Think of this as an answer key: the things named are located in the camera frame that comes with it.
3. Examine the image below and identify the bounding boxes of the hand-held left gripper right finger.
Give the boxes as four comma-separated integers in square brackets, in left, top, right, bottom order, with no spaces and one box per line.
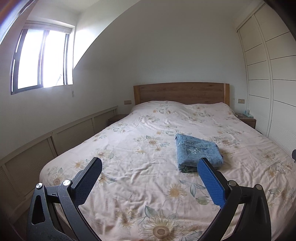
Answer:
[197,158,272,241]

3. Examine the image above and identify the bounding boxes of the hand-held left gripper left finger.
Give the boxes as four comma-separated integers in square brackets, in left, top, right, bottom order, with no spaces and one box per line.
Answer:
[26,157,103,241]

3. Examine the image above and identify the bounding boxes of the blue denim jacket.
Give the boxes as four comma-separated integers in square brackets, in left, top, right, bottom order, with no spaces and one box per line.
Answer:
[174,133,224,174]

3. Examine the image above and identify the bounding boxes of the floral pink bed cover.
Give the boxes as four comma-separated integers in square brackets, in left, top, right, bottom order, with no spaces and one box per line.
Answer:
[39,101,296,241]

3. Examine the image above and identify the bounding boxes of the wooden nightstand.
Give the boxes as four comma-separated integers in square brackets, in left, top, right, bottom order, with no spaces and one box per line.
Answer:
[107,113,129,127]
[236,115,257,129]

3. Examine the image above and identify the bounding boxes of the wooden headboard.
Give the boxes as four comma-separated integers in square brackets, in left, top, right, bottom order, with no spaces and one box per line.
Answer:
[133,82,230,107]

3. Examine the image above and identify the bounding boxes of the white panelled wardrobe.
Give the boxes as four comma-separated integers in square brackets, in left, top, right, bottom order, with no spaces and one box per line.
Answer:
[236,0,296,153]

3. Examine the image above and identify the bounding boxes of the dark framed window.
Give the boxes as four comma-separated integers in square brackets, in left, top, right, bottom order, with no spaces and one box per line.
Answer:
[10,20,75,95]

